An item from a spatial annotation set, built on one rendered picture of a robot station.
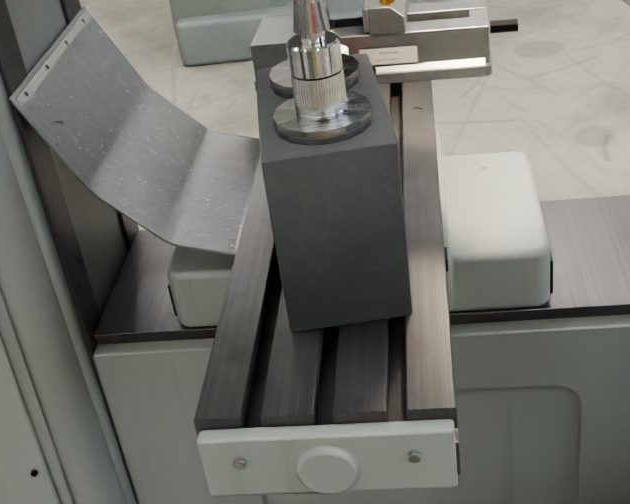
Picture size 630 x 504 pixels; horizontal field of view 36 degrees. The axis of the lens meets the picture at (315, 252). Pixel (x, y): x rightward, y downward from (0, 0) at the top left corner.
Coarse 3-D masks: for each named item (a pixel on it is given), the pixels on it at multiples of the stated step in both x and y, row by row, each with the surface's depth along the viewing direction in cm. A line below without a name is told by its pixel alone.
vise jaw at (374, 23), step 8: (368, 0) 140; (376, 0) 139; (400, 0) 141; (408, 0) 148; (368, 8) 137; (376, 8) 137; (384, 8) 137; (392, 8) 137; (400, 8) 139; (368, 16) 138; (376, 16) 138; (384, 16) 137; (392, 16) 137; (400, 16) 137; (368, 24) 138; (376, 24) 138; (384, 24) 138; (392, 24) 138; (400, 24) 138; (376, 32) 139; (384, 32) 139; (392, 32) 139
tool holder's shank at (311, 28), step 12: (300, 0) 82; (312, 0) 82; (300, 12) 82; (312, 12) 82; (324, 12) 83; (300, 24) 83; (312, 24) 82; (324, 24) 83; (300, 36) 84; (312, 36) 83; (324, 36) 84
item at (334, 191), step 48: (288, 96) 94; (288, 144) 86; (336, 144) 85; (384, 144) 84; (288, 192) 85; (336, 192) 86; (384, 192) 86; (288, 240) 88; (336, 240) 88; (384, 240) 89; (288, 288) 91; (336, 288) 91; (384, 288) 92
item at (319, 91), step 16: (304, 64) 83; (320, 64) 83; (336, 64) 84; (304, 80) 84; (320, 80) 84; (336, 80) 85; (304, 96) 85; (320, 96) 85; (336, 96) 86; (304, 112) 86; (320, 112) 86; (336, 112) 86
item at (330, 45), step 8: (328, 32) 85; (288, 40) 85; (296, 40) 85; (328, 40) 84; (336, 40) 84; (288, 48) 84; (296, 48) 83; (304, 48) 83; (312, 48) 83; (320, 48) 83; (328, 48) 83; (336, 48) 84; (296, 56) 83; (304, 56) 83; (312, 56) 83; (320, 56) 83; (328, 56) 83
